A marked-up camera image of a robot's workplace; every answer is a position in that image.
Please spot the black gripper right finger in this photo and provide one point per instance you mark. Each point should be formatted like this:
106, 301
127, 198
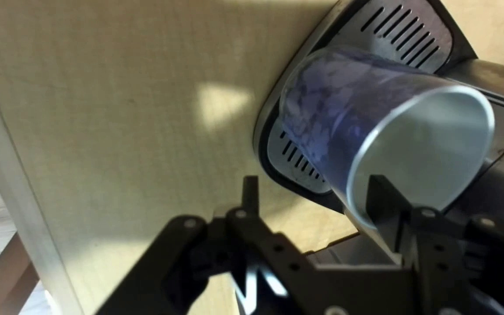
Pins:
385, 205

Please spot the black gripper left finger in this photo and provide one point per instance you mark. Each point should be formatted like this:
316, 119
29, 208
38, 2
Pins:
250, 194

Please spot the blue patterned cup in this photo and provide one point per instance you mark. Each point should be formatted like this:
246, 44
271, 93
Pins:
355, 116

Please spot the steel coffee maker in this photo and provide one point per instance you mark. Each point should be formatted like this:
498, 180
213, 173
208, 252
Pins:
416, 33

